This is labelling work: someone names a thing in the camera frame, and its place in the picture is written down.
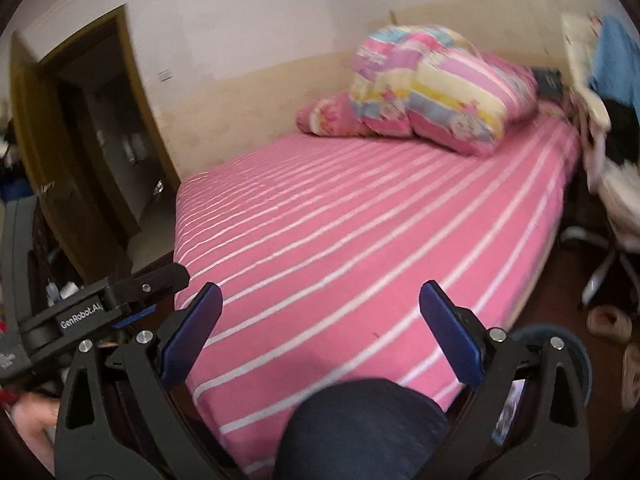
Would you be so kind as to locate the beige slipper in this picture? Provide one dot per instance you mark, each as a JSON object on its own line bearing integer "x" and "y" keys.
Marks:
{"x": 632, "y": 377}
{"x": 609, "y": 324}

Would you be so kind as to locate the brown wooden door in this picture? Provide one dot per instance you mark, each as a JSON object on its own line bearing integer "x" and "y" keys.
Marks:
{"x": 50, "y": 160}

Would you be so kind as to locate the person's left hand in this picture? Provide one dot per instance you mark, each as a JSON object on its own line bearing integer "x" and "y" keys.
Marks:
{"x": 35, "y": 415}

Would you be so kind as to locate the brown door frame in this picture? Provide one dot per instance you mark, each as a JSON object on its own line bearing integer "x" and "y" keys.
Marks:
{"x": 145, "y": 110}

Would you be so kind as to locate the small white bottle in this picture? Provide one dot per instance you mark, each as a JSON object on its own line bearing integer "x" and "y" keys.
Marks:
{"x": 52, "y": 292}

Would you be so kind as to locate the black garment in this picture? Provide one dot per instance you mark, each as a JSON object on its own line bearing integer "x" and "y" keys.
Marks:
{"x": 622, "y": 132}

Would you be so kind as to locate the dark blue cloth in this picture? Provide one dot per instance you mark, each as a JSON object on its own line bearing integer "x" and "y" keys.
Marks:
{"x": 549, "y": 84}

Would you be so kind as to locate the light blue garment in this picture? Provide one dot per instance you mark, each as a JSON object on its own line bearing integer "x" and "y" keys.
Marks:
{"x": 617, "y": 60}

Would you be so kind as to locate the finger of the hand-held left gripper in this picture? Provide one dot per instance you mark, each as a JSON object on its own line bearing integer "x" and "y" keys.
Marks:
{"x": 132, "y": 319}
{"x": 160, "y": 277}

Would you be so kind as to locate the folded cartoon striped quilt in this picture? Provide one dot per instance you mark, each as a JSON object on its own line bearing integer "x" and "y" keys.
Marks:
{"x": 450, "y": 95}

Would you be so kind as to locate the pink floral pillow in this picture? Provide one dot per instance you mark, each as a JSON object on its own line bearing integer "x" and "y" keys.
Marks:
{"x": 330, "y": 115}

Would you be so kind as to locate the white light switch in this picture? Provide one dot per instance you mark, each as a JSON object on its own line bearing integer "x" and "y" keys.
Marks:
{"x": 165, "y": 76}

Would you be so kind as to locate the white office chair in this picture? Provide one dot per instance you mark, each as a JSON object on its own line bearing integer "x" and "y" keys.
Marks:
{"x": 620, "y": 195}

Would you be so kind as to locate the pink striped bed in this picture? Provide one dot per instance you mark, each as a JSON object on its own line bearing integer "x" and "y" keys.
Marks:
{"x": 350, "y": 235}

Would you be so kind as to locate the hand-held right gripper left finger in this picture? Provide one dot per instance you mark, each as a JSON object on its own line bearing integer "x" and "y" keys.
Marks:
{"x": 192, "y": 330}

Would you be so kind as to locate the person's dark trouser leg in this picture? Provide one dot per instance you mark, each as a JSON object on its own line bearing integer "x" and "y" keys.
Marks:
{"x": 360, "y": 435}

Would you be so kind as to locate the blue trash bin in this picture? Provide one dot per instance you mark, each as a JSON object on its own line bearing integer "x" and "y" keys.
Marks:
{"x": 580, "y": 360}

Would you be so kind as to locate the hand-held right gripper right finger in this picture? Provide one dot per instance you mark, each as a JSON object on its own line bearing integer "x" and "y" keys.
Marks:
{"x": 450, "y": 330}

